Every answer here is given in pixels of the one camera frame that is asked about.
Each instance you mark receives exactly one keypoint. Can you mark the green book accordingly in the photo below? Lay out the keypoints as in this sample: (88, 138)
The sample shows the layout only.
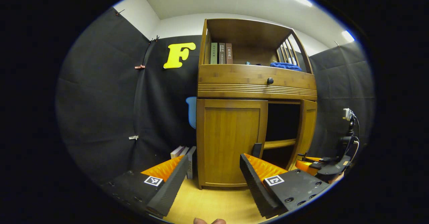
(213, 53)

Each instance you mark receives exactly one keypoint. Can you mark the wooden cabinet door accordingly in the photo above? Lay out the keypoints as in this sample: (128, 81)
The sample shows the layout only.
(308, 127)
(228, 140)

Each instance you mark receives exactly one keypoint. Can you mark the blue folded towel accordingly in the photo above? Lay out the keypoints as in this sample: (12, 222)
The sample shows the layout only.
(285, 66)

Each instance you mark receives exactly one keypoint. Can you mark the small ceiling light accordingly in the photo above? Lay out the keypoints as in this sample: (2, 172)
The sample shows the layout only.
(348, 36)

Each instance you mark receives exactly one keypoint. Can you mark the wooden cabinet drawer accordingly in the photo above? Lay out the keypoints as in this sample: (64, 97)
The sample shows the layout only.
(234, 76)

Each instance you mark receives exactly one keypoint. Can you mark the reddish cloth clip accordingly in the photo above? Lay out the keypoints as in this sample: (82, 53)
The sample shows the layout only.
(139, 67)

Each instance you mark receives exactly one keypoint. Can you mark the wooden inner shelf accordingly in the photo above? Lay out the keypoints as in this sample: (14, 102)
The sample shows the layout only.
(280, 144)

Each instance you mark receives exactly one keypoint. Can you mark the brown book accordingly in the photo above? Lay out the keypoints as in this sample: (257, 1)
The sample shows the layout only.
(229, 55)

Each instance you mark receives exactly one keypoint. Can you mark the black round drawer knob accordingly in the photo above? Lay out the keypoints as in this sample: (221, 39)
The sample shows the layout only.
(270, 80)

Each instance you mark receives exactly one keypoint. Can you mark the black backdrop cloth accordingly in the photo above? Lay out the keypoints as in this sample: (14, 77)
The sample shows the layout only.
(100, 100)

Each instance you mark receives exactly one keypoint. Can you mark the grey standing book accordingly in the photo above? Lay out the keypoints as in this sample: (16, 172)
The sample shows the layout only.
(191, 162)

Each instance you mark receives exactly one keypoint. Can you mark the wooden double-door shoe cabinet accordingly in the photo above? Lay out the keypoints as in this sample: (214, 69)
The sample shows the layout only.
(248, 29)

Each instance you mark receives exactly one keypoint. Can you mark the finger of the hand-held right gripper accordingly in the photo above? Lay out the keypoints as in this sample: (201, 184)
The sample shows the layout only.
(303, 166)
(315, 158)

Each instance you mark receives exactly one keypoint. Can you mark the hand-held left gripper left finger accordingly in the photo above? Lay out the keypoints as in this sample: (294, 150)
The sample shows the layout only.
(172, 187)

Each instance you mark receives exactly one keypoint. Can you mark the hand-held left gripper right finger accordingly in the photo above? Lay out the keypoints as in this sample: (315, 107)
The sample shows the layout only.
(254, 187)

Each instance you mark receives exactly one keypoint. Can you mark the white standing book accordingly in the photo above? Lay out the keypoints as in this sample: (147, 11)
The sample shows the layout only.
(175, 152)
(185, 151)

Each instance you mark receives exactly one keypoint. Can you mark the dark grey book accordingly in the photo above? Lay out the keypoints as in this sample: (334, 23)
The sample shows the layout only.
(222, 55)

